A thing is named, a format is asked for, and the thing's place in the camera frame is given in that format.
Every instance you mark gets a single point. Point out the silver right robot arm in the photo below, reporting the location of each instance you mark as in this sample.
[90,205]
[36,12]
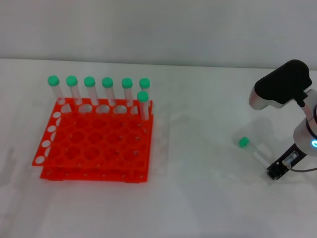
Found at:
[282,84]

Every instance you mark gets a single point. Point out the green-capped clear test tube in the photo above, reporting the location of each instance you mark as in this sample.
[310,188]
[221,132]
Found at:
[142,97]
[243,142]
[107,82]
[89,81]
[53,80]
[71,80]
[126,82]
[144,82]

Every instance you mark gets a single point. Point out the orange test tube rack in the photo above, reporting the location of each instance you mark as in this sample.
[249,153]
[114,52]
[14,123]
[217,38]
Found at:
[99,151]

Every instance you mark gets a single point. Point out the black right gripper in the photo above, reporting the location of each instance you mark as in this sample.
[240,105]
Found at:
[280,167]

